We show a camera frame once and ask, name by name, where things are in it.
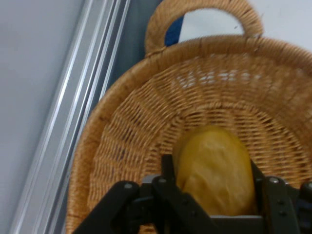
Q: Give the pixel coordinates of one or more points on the aluminium profile rail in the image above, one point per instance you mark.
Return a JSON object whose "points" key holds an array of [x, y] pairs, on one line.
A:
{"points": [[73, 102]]}

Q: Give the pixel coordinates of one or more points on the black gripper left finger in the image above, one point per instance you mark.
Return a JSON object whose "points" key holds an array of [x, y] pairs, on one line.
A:
{"points": [[168, 202]]}

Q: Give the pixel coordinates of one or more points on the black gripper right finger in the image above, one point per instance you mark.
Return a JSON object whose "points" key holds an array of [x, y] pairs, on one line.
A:
{"points": [[278, 204]]}

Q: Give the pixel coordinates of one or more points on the yellow bread loaf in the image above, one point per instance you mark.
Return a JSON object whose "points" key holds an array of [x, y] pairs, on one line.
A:
{"points": [[214, 170]]}

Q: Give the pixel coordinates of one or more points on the blue object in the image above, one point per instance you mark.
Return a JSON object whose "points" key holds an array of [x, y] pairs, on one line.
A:
{"points": [[173, 33]]}

